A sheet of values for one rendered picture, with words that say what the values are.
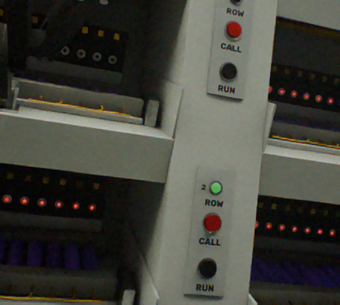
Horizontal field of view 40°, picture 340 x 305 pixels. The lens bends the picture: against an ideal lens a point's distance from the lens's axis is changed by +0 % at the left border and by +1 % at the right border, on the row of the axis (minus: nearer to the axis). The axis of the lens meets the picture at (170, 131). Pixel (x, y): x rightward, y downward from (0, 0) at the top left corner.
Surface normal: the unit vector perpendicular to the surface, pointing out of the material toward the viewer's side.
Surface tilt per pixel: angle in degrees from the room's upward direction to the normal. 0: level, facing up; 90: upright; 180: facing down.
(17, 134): 107
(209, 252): 90
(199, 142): 90
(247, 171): 90
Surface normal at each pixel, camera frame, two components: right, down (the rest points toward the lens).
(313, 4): 0.23, 0.22
